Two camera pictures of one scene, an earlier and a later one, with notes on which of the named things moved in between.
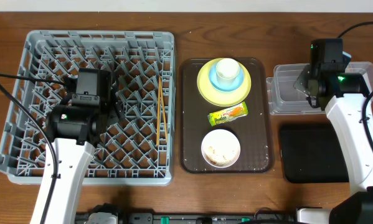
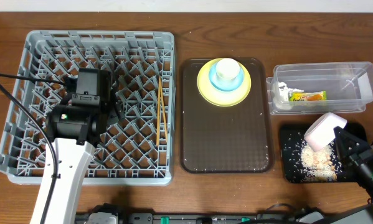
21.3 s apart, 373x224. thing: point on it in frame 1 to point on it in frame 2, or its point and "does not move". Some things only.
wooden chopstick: x=158 y=111 does not move
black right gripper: x=302 y=84 to x=356 y=156
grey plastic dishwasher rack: x=137 y=149 does not move
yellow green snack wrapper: x=228 y=114 to x=307 y=96
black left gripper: x=114 y=101 does not move
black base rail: x=116 y=214 does not move
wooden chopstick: x=164 y=107 does not move
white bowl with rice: x=220 y=148 to x=321 y=131
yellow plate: x=221 y=98 does not move
